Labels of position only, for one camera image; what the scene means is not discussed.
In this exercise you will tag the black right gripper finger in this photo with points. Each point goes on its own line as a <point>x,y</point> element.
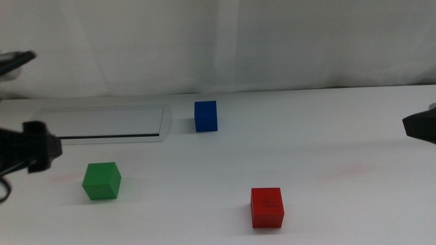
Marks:
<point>422,126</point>

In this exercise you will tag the green cube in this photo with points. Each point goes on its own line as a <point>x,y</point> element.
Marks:
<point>101,180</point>

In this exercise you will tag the blue cube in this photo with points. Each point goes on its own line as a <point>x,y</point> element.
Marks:
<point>205,115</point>

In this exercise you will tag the grey round table grommet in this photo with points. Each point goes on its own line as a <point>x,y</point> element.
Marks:
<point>433,106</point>

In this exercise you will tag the red cube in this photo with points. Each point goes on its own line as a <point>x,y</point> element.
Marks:
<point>267,207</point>

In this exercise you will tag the white fabric backdrop curtain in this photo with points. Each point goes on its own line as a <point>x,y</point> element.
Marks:
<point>218,44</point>

